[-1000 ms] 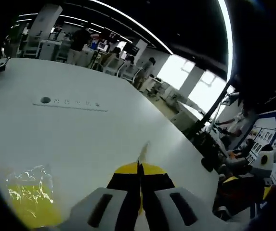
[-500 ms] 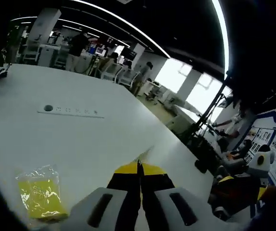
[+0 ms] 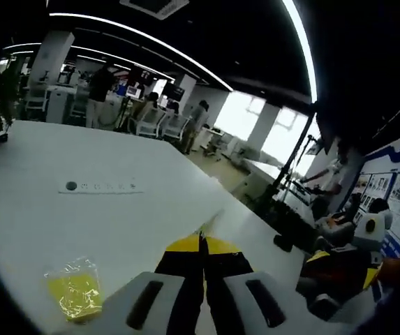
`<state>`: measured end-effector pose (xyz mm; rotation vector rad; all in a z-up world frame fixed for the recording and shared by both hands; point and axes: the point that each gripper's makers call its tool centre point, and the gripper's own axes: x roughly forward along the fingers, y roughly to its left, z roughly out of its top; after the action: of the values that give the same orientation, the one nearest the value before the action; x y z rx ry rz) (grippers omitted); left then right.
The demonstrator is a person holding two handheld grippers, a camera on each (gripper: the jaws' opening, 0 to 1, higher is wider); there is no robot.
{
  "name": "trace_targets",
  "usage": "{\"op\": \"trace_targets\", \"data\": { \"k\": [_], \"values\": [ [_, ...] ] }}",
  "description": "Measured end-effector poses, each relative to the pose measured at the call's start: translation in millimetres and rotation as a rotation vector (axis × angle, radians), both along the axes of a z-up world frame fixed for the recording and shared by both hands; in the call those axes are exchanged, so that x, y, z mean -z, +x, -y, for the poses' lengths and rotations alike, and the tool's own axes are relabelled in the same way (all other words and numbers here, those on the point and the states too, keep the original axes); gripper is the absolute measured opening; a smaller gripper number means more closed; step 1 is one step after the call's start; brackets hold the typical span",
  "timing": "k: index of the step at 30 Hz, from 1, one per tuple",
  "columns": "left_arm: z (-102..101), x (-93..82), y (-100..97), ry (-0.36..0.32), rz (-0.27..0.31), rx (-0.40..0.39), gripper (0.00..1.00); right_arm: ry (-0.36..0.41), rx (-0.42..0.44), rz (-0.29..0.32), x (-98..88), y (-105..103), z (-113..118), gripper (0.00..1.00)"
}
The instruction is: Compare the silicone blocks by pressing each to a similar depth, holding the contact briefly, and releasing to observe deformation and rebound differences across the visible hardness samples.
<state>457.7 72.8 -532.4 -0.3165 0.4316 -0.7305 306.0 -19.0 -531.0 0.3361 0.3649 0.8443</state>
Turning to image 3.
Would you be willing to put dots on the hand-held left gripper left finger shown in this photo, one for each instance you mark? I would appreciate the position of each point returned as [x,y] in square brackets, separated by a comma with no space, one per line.
[182,286]

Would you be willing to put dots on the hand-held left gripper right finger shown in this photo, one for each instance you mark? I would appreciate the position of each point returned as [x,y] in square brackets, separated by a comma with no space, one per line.
[227,289]

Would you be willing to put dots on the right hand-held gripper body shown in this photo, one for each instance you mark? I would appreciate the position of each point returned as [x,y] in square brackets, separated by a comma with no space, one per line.
[372,230]

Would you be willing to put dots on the yellow silicone block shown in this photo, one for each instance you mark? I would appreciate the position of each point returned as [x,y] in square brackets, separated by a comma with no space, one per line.
[75,293]

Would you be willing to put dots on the person's right hand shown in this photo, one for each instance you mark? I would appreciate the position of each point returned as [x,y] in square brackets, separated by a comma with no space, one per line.
[393,268]

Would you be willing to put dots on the black object on table edge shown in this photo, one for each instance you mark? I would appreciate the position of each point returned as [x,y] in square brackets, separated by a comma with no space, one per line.
[283,243]

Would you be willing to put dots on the white office chair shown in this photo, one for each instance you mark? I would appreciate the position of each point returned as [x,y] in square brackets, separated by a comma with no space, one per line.
[150,124]
[176,127]
[35,99]

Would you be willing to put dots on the ceiling light strip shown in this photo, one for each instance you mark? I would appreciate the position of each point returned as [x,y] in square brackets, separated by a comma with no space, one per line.
[21,46]
[144,42]
[306,49]

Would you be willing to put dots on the bright desktop monitor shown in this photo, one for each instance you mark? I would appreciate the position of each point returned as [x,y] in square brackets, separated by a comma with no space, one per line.
[134,91]

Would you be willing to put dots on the small black object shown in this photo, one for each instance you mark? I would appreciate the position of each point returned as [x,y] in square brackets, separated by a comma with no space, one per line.
[1,137]

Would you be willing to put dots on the white square pillar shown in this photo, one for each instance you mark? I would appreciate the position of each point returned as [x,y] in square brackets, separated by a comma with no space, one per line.
[53,70]

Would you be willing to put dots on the ceiling air conditioner vent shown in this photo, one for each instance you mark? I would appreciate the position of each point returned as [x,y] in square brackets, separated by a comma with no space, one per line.
[154,6]

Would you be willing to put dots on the black camera tripod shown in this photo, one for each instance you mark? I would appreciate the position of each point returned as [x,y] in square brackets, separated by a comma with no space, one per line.
[290,174]

